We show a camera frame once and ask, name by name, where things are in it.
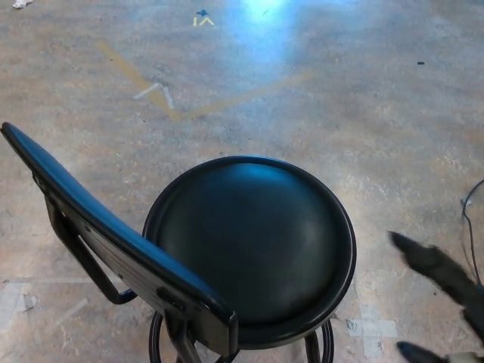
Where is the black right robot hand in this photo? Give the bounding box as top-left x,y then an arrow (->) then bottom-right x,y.
387,230 -> 484,363

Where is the black swivel chair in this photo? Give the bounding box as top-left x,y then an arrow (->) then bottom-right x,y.
0,121 -> 358,363

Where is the black cable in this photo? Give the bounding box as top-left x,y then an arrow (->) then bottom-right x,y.
460,178 -> 484,285

